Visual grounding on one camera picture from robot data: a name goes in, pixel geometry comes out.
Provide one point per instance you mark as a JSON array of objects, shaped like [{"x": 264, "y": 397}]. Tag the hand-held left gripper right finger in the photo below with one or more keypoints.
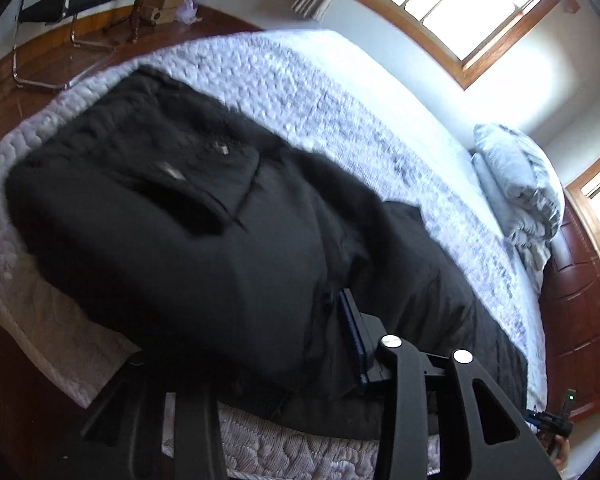
[{"x": 352, "y": 332}]

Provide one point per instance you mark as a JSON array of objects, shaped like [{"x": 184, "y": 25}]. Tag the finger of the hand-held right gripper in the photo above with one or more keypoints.
[{"x": 534, "y": 417}]

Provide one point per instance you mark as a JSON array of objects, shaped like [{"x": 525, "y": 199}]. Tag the folded grey duvet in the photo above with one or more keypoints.
[{"x": 517, "y": 230}]

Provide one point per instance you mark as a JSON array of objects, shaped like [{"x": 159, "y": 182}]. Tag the grey leaf-patterned quilt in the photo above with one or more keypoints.
[{"x": 280, "y": 85}]

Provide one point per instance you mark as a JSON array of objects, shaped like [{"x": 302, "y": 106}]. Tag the light grey bed sheet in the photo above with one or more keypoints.
[{"x": 405, "y": 105}]

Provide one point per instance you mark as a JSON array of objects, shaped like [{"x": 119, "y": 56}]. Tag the black jacket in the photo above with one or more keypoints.
[{"x": 180, "y": 235}]

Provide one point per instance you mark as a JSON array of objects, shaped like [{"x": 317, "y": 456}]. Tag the grey pillow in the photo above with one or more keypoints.
[{"x": 525, "y": 170}]

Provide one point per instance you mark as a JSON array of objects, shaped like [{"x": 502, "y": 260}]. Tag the large wooden-framed window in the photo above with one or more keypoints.
[{"x": 460, "y": 5}]

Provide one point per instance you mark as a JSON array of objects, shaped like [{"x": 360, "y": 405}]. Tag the wooden coat rack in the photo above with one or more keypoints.
[{"x": 140, "y": 10}]

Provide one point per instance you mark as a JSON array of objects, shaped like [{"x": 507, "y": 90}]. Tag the wooden bed headboard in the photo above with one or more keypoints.
[{"x": 575, "y": 310}]

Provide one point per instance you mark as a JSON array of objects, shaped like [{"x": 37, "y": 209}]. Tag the small wooden-framed window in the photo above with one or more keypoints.
[{"x": 597, "y": 195}]

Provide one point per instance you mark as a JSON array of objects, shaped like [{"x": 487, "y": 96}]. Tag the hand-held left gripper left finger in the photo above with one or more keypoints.
[{"x": 192, "y": 435}]

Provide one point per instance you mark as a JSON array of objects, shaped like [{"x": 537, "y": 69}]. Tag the person's right hand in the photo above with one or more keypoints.
[{"x": 561, "y": 452}]

